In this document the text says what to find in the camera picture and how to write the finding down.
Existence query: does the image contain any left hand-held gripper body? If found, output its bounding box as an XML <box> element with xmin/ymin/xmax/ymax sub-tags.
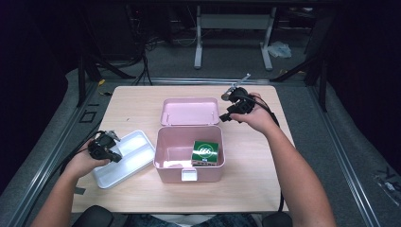
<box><xmin>87</xmin><ymin>130</ymin><xmax>122</xmax><ymax>161</ymax></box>

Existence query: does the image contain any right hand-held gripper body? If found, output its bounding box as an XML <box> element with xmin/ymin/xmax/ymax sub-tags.
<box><xmin>220</xmin><ymin>73</ymin><xmax>257</xmax><ymax>116</ymax></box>

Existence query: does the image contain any white divided tray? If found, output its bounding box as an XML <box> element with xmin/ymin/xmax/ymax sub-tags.
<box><xmin>92</xmin><ymin>129</ymin><xmax>156</xmax><ymax>190</ymax></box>

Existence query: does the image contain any green carton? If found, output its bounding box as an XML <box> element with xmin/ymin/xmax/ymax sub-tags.
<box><xmin>190</xmin><ymin>140</ymin><xmax>220</xmax><ymax>167</ymax></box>

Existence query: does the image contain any pink storage box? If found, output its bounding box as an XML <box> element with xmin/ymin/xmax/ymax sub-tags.
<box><xmin>152</xmin><ymin>96</ymin><xmax>227</xmax><ymax>183</ymax></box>

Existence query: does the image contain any person's left hand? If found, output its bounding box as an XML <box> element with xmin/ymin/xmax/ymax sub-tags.
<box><xmin>63</xmin><ymin>137</ymin><xmax>112</xmax><ymax>180</ymax></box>

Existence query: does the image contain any person's right hand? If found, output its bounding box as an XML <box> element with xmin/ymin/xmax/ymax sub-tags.
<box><xmin>229</xmin><ymin>92</ymin><xmax>279</xmax><ymax>135</ymax></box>

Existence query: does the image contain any black chair armrest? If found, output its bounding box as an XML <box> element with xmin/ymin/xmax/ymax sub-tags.
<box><xmin>262</xmin><ymin>211</ymin><xmax>293</xmax><ymax>227</ymax></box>
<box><xmin>71</xmin><ymin>204</ymin><xmax>115</xmax><ymax>227</ymax></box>

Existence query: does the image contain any clear plastic bag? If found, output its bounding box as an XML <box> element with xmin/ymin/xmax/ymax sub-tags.
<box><xmin>267</xmin><ymin>41</ymin><xmax>293</xmax><ymax>60</ymax></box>

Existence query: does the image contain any black metal stand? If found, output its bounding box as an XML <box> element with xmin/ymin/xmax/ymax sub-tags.
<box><xmin>77</xmin><ymin>54</ymin><xmax>136</xmax><ymax>108</ymax></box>
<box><xmin>270</xmin><ymin>15</ymin><xmax>336</xmax><ymax>112</ymax></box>

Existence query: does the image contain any plastic bag with black parts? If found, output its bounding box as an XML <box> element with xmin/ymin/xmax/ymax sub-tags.
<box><xmin>373</xmin><ymin>169</ymin><xmax>401</xmax><ymax>206</ymax></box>

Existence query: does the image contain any metal floor rail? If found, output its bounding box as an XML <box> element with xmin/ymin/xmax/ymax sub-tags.
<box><xmin>5</xmin><ymin>84</ymin><xmax>106</xmax><ymax>227</ymax></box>
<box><xmin>309</xmin><ymin>84</ymin><xmax>383</xmax><ymax>227</ymax></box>

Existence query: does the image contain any white desk frame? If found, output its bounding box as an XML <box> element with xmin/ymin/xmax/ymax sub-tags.
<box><xmin>193</xmin><ymin>5</ymin><xmax>278</xmax><ymax>71</ymax></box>

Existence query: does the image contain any bundle of black cables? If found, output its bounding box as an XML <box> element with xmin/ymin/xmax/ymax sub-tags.
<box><xmin>131</xmin><ymin>51</ymin><xmax>154</xmax><ymax>87</ymax></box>

